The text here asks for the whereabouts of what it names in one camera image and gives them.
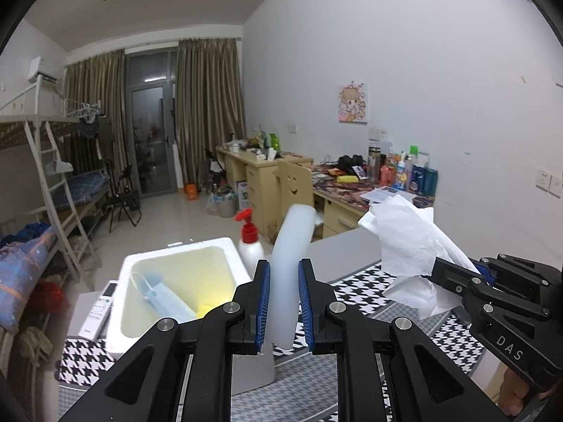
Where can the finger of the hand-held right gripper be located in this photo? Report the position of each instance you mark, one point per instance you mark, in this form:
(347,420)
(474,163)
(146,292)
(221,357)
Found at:
(453,279)
(519,270)

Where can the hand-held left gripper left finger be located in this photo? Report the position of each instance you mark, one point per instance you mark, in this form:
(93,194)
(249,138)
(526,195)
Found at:
(264,307)

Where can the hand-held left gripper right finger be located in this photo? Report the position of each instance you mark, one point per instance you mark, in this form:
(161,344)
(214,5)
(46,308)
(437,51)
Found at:
(305,303)

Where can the white translucent bottle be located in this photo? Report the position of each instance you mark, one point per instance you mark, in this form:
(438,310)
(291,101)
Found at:
(286,263)

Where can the white paper tissue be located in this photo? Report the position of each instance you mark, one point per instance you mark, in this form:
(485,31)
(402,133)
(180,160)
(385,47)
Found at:
(404,246)

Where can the yellow sponge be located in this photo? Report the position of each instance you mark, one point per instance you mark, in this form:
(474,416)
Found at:
(204,311)

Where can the blue face mask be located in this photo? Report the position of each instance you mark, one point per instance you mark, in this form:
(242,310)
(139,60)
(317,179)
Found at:
(169,301)

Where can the white foam box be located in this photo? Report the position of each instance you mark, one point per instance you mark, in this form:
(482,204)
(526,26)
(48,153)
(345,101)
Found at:
(176,246)

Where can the person's right hand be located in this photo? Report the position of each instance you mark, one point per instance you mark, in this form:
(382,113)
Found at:
(514,389)

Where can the houndstooth table cloth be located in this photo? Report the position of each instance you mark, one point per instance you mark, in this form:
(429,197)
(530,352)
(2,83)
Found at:
(360,290)

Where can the white red-pump lotion bottle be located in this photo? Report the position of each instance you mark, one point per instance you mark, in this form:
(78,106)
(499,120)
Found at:
(250,250)

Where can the wooden desk with printed mat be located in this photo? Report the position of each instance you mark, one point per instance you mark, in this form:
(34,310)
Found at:
(338,217)

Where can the row of toiletry bottles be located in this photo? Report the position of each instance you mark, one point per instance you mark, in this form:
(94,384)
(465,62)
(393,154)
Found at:
(418,178)

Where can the printed paper sheets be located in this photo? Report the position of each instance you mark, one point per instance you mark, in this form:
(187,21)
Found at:
(382,194)

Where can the white plastic bag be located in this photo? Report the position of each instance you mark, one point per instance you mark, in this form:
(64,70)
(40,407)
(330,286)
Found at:
(213,205)

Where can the wooden smiley chair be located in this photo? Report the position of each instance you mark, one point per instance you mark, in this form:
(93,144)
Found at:
(294,184)

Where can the cluttered wooden desk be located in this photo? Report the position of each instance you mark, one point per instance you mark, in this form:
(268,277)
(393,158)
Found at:
(257,184)

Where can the yellow desk item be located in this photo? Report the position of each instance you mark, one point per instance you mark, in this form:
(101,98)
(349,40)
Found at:
(347,179)

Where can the orange bucket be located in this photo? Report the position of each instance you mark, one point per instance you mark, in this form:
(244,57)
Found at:
(191,192)

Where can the black headphones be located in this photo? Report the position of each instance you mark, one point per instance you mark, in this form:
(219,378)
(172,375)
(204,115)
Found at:
(352,162)

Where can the green bottle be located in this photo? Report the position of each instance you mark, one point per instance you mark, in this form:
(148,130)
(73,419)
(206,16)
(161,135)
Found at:
(274,141)

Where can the white remote control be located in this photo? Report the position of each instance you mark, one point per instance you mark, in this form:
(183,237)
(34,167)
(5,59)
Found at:
(99,312)

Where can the black folding chair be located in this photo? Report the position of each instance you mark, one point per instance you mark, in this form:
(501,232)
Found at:
(125,202)

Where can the brown curtain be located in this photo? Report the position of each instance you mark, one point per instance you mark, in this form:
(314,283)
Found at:
(211,110)
(94,110)

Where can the glass balcony door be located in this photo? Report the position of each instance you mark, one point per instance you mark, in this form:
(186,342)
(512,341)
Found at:
(151,127)

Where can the red cloth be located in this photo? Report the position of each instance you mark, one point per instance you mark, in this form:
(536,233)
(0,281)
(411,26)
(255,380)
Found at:
(48,296)

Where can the blue mattress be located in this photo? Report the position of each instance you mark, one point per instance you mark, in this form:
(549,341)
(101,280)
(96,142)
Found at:
(85,184)

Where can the white bunk bed ladder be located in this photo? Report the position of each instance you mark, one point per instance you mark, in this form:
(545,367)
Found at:
(57,193)

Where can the blue plaid quilt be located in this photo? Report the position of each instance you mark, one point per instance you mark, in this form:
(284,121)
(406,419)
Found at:
(26,268)

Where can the hanging dark clothes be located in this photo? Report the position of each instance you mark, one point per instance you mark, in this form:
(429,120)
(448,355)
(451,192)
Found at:
(90,125)

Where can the white metal bunk bed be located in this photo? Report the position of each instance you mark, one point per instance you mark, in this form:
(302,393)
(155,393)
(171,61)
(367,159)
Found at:
(26,123)

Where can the white air conditioner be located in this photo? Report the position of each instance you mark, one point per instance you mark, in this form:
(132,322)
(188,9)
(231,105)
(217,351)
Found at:
(42,69)

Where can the white double wall switch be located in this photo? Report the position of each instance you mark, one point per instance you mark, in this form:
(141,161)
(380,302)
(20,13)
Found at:
(378,134)

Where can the pink cartoon wall poster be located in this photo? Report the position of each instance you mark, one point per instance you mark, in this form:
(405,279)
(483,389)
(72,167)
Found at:
(353,102)

